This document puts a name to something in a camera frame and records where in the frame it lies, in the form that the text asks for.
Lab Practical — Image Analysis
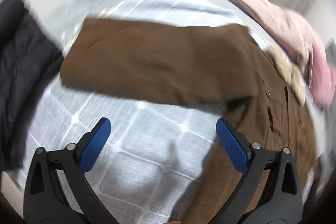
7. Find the brown jacket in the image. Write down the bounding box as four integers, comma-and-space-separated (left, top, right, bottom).
60, 18, 322, 224

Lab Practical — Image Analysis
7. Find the black garment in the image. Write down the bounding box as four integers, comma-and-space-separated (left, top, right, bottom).
1, 0, 63, 171

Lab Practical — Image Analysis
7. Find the pink padded jacket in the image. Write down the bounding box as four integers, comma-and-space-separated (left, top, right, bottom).
230, 0, 335, 107

